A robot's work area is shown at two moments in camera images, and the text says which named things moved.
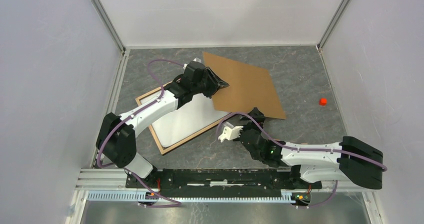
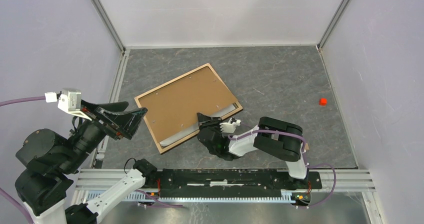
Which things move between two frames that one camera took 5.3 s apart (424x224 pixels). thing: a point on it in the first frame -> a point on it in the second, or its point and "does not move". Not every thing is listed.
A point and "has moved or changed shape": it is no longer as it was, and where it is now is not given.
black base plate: [222, 182] does not move
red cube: [323, 101] does not move
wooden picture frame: [167, 149] has moved or changed shape
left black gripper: [216, 83] -> [128, 123]
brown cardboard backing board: [250, 86] -> [173, 108]
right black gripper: [249, 125] -> [205, 121]
